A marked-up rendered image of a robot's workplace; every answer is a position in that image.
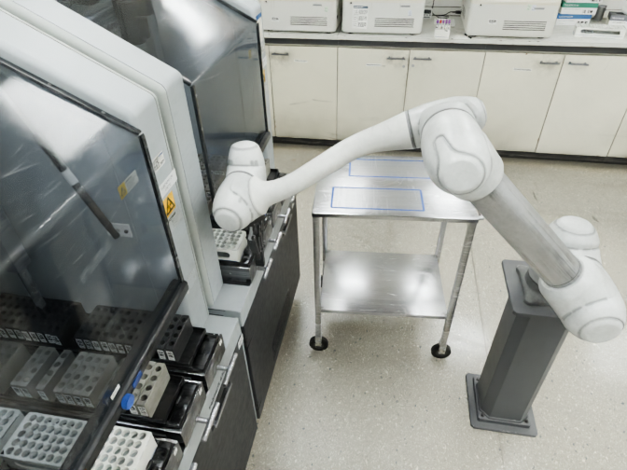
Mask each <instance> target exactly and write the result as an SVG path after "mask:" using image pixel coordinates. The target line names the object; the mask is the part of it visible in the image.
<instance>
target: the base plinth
mask: <svg viewBox="0 0 627 470"><path fill-rule="evenodd" d="M341 141H342V140H326V139H310V138H294V137H278V136H276V135H275V136H273V137H272V142H273V143H279V144H294V145H323V146H334V145H336V144H337V143H339V142H341ZM398 151H412V152H422V149H421V148H415V149H404V150H398ZM496 152H497V154H498V155H499V157H502V158H517V159H545V160H560V161H575V162H590V163H604V164H619V165H627V158H619V157H608V156H606V157H602V156H585V155H568V154H552V153H536V152H524V151H509V150H496Z"/></svg>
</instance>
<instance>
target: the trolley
mask: <svg viewBox="0 0 627 470"><path fill-rule="evenodd" d="M478 213H479V216H478V214H477V211H476V208H475V207H474V206H473V205H472V204H471V203H470V201H467V200H459V199H457V198H456V197H455V196H454V195H451V194H448V193H446V192H444V191H442V190H441V189H439V188H438V187H437V186H436V185H435V184H434V183H433V182H432V181H431V179H430V178H429V176H428V174H427V171H426V169H425V165H424V161H423V157H395V156H363V157H361V158H358V159H355V160H353V161H352V162H350V163H348V164H346V165H345V166H343V167H341V168H340V169H338V170H337V171H335V172H334V173H331V174H330V175H328V176H326V177H325V178H323V179H321V180H320V181H318V182H316V188H315V193H314V199H313V209H312V218H313V273H314V307H315V336H313V337H311V338H310V343H309V345H310V347H311V348H312V349H314V350H316V351H323V350H325V349H326V348H327V346H328V340H327V339H326V338H325V337H323V336H322V332H321V312H331V313H348V314H364V315H381V316H396V317H413V318H429V319H445V322H444V327H443V330H442V334H441V338H440V340H439V343H437V344H435V345H433V346H432V347H431V354H432V355H433V356H434V357H436V358H446V357H448V356H449V355H450V354H451V347H450V346H449V345H448V344H447V340H448V337H449V333H450V329H451V325H452V321H453V315H454V311H455V307H456V303H457V299H458V297H459V293H460V289H461V285H462V281H463V278H464V274H465V270H466V266H467V260H468V256H469V252H470V248H471V245H472V242H473V238H474V234H475V230H476V226H477V224H478V223H479V220H484V217H483V216H482V214H481V213H480V212H479V211H478ZM320 217H322V246H323V274H322V275H320ZM328 217H331V218H354V219H379V220H403V221H426V222H441V223H440V228H439V236H438V241H437V247H436V252H435V254H434V255H416V254H396V253H375V252H355V251H334V250H328V249H327V218H328ZM447 222H451V223H468V225H467V232H466V237H465V240H464V244H463V248H462V252H461V255H460V260H459V264H458V268H457V272H456V275H455V280H454V284H453V290H452V294H451V298H450V303H449V307H448V310H447V309H446V304H445V298H444V294H443V288H442V283H441V278H440V273H439V259H440V254H441V249H442V245H443V240H444V236H445V231H446V227H447ZM321 287H322V290H321Z"/></svg>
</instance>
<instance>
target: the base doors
mask: <svg viewBox="0 0 627 470"><path fill-rule="evenodd" d="M274 52H275V53H279V54H286V53H288V56H283V55H272V53H274ZM265 53H266V58H267V76H268V87H269V98H270V109H271V121H272V136H275V132H276V136H278V137H294V138H310V139H326V140H344V139H346V138H348V137H350V136H352V135H354V134H356V133H358V132H360V131H363V130H365V129H367V128H370V127H372V126H375V125H377V124H379V123H381V122H384V121H386V120H387V119H389V118H392V117H394V116H396V115H398V114H400V113H402V112H403V107H404V111H407V110H410V109H412V108H414V107H416V106H419V105H421V104H426V103H429V102H433V101H436V100H440V99H444V98H449V97H453V96H472V97H476V96H477V98H478V99H480V100H482V102H483V103H484V106H485V108H486V112H487V121H486V123H485V126H484V127H483V129H482V131H483V132H484V133H485V134H486V135H487V137H488V139H489V140H490V142H491V144H492V145H493V147H494V149H495V150H509V151H524V152H536V153H552V154H568V155H585V156H602V157H606V156H608V157H619V158H627V56H611V55H578V54H565V55H564V54H553V53H525V52H496V51H486V53H485V51H464V50H432V49H411V53H410V50H409V49H390V48H344V47H309V46H275V45H265ZM409 55H410V61H409ZM389 56H390V57H391V58H402V57H404V58H405V60H387V58H388V57H389ZM484 56H485V58H484ZM414 57H416V58H423V59H428V57H430V59H432V60H431V61H424V60H414V59H413V58H414ZM294 59H295V60H306V61H307V62H294ZM541 61H543V62H559V63H560V64H539V63H540V62H541ZM569 62H571V63H587V64H588V65H589V66H585V65H570V64H568V63H569ZM366 63H381V64H382V66H366ZM408 64H409V70H408ZM412 64H414V67H411V65H412ZM402 65H405V68H403V67H402ZM513 68H527V69H532V71H531V72H529V71H512V70H513ZM481 69H482V70H481ZM271 73H272V74H271ZM407 73H408V78H407ZM337 75H338V105H337ZM406 81H407V88H406ZM479 83H480V84H479ZM405 90H406V96H405ZM477 92H478V93H477ZM272 97H273V98H272ZM404 98H405V104H404ZM273 108H274V111H273ZM548 108H549V109H548ZM274 121H275V123H274ZM542 126H543V127H542Z"/></svg>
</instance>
